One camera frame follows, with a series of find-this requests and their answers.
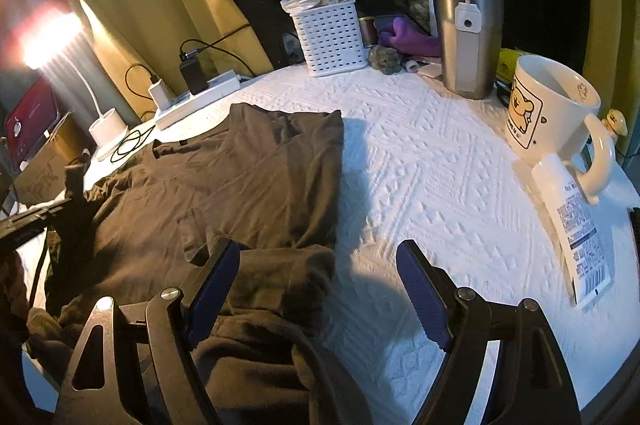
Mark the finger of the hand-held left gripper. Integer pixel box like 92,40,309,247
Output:
62,162,91,231

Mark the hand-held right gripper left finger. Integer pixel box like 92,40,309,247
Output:
52,237,243,425

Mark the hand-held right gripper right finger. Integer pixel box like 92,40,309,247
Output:
396,240,583,425

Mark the dark brown t-shirt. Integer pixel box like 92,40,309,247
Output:
25,102,373,425

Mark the mustard yellow pillow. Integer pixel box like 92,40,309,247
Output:
14,115,91,206

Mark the white desk lamp base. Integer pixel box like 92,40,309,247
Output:
22,12,141,162

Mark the red box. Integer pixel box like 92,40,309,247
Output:
5,80,63,160

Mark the white charger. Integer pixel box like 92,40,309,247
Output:
148,77,173,110

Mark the white embossed table cover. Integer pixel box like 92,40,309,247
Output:
20,62,640,425

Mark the white power strip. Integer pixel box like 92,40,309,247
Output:
155,70,243,130

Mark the white printed tube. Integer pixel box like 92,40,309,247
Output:
531,155,613,308

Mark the black charger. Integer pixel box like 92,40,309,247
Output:
179,50,208,94

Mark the white mug with bear print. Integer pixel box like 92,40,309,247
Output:
502,54,618,206

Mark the grey rock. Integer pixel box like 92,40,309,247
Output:
368,45,405,76

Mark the yellow packet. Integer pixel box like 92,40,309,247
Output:
496,47,531,80

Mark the stainless steel tumbler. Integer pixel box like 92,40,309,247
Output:
431,0,505,100

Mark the purple cloth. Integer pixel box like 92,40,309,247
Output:
375,16,443,58

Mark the small metal can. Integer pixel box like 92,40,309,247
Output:
357,16,381,48

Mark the white plastic lattice basket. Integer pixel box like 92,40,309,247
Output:
291,0,371,78

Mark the white hanging tag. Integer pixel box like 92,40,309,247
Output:
454,0,479,78

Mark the clear glass jar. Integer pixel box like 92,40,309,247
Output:
410,0,435,36

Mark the black coiled charging cable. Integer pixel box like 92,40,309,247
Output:
107,64,160,163

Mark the black charger cable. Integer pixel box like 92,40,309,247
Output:
180,22,261,78

